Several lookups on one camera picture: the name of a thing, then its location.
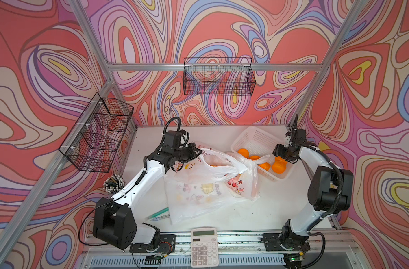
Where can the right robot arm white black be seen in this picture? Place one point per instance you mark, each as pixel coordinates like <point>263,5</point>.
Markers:
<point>329,193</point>

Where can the orange fruit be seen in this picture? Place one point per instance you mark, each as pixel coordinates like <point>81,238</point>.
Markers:
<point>279,166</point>
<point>265,166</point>
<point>244,153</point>

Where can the black wire basket back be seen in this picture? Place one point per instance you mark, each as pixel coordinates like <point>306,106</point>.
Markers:
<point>218,76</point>

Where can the cup of pens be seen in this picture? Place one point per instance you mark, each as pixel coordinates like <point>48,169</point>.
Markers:
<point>113,184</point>

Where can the green pen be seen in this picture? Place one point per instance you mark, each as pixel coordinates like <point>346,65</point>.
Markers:
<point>162,214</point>

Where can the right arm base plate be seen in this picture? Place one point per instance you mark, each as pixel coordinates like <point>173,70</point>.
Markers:
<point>290,243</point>

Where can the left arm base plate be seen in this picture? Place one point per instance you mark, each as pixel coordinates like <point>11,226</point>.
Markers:
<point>162,243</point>

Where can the orange fruit bottom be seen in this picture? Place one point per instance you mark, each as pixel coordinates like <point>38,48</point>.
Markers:
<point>265,166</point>

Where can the black wire basket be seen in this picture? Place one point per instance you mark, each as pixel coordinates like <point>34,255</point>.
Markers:
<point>218,76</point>
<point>97,134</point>

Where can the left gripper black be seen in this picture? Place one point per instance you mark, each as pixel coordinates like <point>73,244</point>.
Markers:
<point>193,148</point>

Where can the clear plastic bag bottom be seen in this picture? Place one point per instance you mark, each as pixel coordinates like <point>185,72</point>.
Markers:
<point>191,195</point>

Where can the printed white plastic bag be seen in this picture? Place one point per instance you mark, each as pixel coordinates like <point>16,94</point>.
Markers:
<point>245,184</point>

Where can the white plastic fruit basket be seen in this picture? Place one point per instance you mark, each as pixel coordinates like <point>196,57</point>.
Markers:
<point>259,142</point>

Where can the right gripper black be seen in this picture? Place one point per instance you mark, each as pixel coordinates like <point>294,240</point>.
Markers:
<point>278,151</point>

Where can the white desk calculator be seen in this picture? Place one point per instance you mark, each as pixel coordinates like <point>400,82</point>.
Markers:
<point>204,248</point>

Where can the black wire basket left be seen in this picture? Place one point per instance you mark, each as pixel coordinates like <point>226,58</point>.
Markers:
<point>97,134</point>

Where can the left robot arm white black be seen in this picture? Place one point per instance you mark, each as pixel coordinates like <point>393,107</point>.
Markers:
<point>114,222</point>

